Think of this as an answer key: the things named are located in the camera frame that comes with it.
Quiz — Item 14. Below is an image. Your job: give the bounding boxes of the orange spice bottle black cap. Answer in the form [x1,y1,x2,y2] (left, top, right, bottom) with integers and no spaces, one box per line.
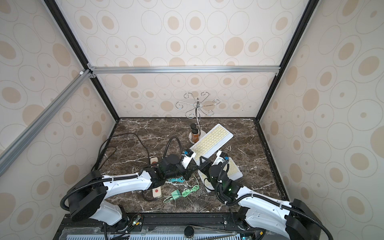
[192,128,200,144]

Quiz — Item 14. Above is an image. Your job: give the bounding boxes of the left aluminium frame bar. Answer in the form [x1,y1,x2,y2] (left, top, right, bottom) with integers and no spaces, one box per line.
[1,69,91,175]

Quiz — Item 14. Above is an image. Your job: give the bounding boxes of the black power strip cord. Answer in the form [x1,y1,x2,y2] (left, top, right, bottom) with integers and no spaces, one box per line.
[91,132,163,202]

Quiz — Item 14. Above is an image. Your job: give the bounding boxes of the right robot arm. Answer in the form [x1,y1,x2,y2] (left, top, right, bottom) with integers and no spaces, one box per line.
[198,157,333,240]

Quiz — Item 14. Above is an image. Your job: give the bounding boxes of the white keyboard yellow keys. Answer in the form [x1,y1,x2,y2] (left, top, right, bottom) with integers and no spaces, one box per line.
[190,124,234,166]
[198,158,243,193]

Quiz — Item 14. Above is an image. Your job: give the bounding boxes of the green USB charger adapter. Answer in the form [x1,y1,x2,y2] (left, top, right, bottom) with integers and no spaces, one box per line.
[171,190,182,201]

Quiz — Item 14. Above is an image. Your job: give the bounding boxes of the chrome hook stand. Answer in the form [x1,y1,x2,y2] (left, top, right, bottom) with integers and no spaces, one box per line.
[175,91,221,143]

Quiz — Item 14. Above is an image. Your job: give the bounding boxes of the back aluminium frame bar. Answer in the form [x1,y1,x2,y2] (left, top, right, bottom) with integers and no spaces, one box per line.
[90,65,281,74]

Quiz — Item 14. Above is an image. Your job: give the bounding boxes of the aluminium frame bar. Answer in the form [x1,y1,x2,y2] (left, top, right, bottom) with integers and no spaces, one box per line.
[90,65,281,74]
[1,69,91,175]

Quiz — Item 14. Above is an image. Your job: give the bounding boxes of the green USB cable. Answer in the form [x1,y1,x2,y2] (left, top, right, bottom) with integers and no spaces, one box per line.
[162,183,200,204]

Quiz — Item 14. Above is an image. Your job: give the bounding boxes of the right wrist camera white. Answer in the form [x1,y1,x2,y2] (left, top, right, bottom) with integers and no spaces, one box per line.
[213,151,229,165]

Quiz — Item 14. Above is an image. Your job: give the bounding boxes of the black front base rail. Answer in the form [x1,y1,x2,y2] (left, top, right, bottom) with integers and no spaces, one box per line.
[59,211,313,240]

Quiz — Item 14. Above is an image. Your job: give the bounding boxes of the beige power strip red sockets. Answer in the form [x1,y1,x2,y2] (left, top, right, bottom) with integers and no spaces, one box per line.
[149,156,163,199]

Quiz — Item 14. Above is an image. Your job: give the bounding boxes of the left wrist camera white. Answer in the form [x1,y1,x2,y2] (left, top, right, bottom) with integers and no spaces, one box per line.
[181,149,196,169]

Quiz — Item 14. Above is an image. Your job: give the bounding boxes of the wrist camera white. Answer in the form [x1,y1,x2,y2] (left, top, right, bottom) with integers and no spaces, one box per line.
[213,151,229,165]
[181,149,196,169]

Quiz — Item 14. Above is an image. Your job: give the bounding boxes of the black round knob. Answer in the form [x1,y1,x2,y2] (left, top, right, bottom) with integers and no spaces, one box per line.
[184,226,195,239]

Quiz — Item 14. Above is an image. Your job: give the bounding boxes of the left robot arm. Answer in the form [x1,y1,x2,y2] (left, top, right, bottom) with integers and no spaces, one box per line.
[60,150,197,226]

